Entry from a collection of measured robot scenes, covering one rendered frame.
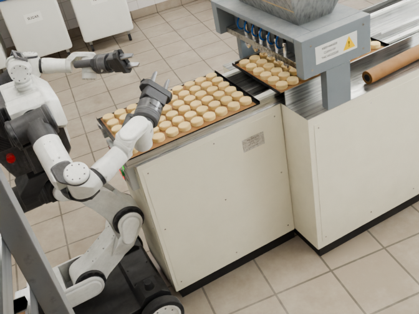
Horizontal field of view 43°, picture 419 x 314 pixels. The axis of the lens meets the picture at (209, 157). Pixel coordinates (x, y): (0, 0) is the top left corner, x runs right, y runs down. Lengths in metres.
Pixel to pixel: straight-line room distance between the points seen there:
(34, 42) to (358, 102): 3.80
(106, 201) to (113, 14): 3.44
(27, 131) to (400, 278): 1.77
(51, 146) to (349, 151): 1.31
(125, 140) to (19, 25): 3.84
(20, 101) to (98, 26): 3.63
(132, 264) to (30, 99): 1.06
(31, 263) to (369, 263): 2.16
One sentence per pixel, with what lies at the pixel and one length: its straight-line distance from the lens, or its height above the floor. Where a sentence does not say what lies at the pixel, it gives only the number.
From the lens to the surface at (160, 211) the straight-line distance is 2.25.
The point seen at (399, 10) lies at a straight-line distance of 3.05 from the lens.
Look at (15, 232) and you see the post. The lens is 0.68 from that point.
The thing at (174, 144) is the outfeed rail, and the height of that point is 0.86.
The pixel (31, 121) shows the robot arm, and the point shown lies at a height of 1.22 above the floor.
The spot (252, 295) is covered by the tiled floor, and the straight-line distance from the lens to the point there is 2.61.
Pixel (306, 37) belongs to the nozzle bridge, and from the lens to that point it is 2.04.
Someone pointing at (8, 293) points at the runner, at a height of 1.59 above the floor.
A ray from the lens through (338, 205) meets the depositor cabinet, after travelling 2.56.
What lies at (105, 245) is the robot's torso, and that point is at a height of 0.43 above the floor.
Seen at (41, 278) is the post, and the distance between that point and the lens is 0.74.
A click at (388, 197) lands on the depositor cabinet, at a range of 2.79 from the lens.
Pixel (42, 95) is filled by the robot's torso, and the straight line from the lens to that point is 1.93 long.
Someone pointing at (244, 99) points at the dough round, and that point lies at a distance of 2.20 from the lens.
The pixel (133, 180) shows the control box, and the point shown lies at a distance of 2.18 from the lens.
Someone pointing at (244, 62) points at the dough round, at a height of 0.92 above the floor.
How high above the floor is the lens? 2.00
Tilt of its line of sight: 35 degrees down
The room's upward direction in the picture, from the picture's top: 12 degrees counter-clockwise
